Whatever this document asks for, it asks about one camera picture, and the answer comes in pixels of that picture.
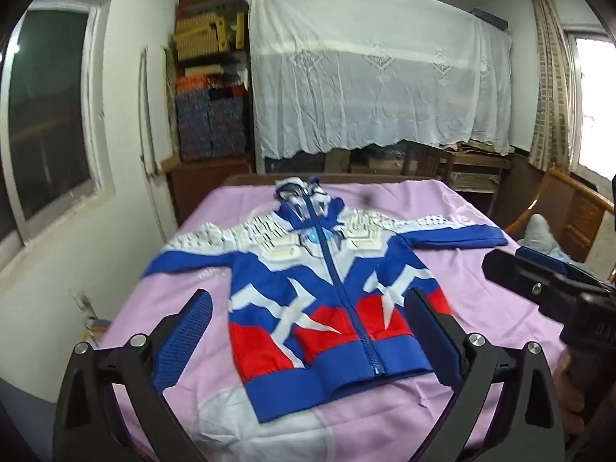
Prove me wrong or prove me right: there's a stack of blue patterned boxes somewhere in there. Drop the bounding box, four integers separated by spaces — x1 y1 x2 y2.
176 89 251 162

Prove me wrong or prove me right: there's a green patterned board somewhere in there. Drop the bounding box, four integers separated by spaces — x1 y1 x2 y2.
164 48 180 159

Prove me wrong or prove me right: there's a white wall socket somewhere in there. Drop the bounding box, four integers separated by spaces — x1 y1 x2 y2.
72 291 99 318

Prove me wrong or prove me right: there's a blue white red hooded jacket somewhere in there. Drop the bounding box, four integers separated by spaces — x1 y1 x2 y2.
141 176 510 425

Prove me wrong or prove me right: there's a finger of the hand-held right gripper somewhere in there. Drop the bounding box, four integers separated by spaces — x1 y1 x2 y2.
482 250 578 321
517 245 569 275

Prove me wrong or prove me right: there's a pink printed blanket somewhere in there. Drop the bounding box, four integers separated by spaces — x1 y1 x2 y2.
89 178 585 462

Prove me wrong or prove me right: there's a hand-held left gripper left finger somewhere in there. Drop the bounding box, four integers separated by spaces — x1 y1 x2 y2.
52 289 213 462

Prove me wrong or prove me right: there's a beige patterned curtain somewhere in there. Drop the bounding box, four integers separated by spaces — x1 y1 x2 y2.
527 0 585 174

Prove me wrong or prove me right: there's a stack of orange boxes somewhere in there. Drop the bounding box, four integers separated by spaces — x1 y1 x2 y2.
176 74 213 93

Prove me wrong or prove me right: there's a person's right hand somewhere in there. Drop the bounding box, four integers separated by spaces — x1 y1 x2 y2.
553 346 596 425

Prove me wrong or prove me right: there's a dark wooden chair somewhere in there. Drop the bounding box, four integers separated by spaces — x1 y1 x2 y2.
402 142 455 186

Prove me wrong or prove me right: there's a wooden armchair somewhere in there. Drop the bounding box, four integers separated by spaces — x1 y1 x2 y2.
505 168 616 263

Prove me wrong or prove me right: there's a white lace cloth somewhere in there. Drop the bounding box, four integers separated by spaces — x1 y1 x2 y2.
242 0 513 159

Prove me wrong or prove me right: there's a wooden cabinet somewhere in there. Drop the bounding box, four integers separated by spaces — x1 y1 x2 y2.
164 156 256 227

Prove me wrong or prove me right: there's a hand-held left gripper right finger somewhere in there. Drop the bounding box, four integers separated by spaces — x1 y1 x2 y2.
405 288 565 462

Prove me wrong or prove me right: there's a white board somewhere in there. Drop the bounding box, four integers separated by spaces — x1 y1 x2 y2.
139 45 161 175

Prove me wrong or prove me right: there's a person's jeans leg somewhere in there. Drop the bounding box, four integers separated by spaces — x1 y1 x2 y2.
522 214 576 263

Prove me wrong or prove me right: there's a wooden shelf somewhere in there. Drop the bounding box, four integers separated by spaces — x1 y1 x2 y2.
166 0 256 162

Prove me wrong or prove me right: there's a stack of yellow woven boxes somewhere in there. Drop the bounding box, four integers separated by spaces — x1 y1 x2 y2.
173 12 248 61

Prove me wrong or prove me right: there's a bright curtained window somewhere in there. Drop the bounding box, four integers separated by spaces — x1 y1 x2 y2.
563 24 616 188

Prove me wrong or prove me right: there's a white framed window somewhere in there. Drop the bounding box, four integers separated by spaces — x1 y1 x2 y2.
0 0 116 261

